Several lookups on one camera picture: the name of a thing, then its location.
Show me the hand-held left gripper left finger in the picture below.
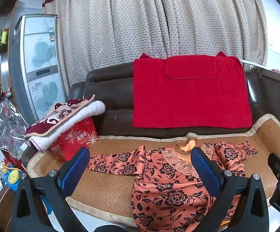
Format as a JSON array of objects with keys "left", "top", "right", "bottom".
[{"left": 10, "top": 147, "right": 90, "bottom": 232}]

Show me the folded maroon and white quilt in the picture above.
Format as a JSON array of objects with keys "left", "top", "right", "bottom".
[{"left": 24, "top": 94, "right": 106, "bottom": 153}]

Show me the brown leather sofa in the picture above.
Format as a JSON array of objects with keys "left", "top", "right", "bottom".
[{"left": 21, "top": 61, "right": 280, "bottom": 167}]

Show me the beige dotted curtain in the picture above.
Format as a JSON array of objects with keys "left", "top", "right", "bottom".
[{"left": 42, "top": 0, "right": 269, "bottom": 97}]

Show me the red gift box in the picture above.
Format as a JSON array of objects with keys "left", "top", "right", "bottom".
[{"left": 49, "top": 118, "right": 100, "bottom": 162}]

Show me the clear plastic sheet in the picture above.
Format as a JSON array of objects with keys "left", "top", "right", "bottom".
[{"left": 0, "top": 99, "right": 30, "bottom": 151}]

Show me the white pipe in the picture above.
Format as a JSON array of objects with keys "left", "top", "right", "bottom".
[{"left": 239, "top": 59, "right": 267, "bottom": 69}]

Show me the orange floral blouse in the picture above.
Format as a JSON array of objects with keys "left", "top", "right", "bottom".
[{"left": 86, "top": 140, "right": 259, "bottom": 229}]

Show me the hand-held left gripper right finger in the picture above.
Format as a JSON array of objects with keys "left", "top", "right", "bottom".
[{"left": 191, "top": 147, "right": 269, "bottom": 232}]

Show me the red towel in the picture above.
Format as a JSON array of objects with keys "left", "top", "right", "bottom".
[{"left": 132, "top": 51, "right": 253, "bottom": 129}]

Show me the yellow and blue toy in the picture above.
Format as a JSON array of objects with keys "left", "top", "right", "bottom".
[{"left": 0, "top": 161, "right": 22, "bottom": 192}]

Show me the woven rattan sofa mat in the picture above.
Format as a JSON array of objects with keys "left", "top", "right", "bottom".
[{"left": 26, "top": 113, "right": 280, "bottom": 228}]

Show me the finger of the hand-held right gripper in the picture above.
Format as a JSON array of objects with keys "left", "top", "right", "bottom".
[{"left": 267, "top": 153, "right": 280, "bottom": 186}]

